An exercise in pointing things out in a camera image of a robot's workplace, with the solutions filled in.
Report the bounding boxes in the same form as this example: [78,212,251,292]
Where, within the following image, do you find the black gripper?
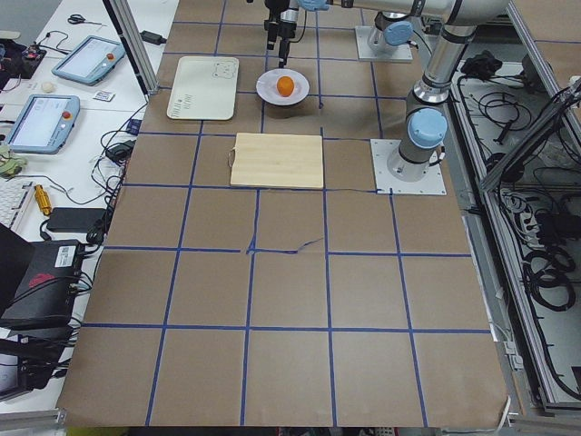
[264,0,300,68]

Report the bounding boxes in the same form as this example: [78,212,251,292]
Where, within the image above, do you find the orange fruit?
[276,75,295,97]

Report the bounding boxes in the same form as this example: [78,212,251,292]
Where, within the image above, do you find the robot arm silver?
[265,1,508,169]

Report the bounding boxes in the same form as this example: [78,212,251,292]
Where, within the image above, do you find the cream bear tray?
[166,56,240,121]

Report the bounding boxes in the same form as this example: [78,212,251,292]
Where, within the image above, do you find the white ridged plate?
[256,68,310,106]

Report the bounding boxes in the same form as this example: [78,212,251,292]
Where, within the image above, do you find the bamboo cutting board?
[231,133,324,189]

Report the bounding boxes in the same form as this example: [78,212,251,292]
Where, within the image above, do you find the blue teach pendant upper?
[52,35,125,85]

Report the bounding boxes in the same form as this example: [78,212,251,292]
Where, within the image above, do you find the blue teach pendant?
[52,35,125,85]
[6,94,81,154]

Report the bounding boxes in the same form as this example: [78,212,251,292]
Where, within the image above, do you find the black scissors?
[67,14,103,25]

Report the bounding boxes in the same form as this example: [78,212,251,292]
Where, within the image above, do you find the blue teach pendant lower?
[6,94,81,154]

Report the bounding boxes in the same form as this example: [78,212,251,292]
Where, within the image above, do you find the black power adapter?
[46,207,105,233]

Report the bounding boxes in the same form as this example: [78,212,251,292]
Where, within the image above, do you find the yellow metal tool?
[34,184,53,216]

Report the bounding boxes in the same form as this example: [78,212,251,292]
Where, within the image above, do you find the black computer box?
[1,240,84,332]

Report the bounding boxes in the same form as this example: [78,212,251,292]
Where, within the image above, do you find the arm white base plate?
[355,22,413,63]
[370,139,447,195]

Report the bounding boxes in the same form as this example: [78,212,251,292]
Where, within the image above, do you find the metal cutting board handle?
[227,148,236,168]

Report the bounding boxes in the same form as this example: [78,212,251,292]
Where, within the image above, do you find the aluminium frame post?
[103,0,159,96]

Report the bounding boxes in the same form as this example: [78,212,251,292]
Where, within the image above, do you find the aluminium diagonal frame bar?
[479,79,580,193]

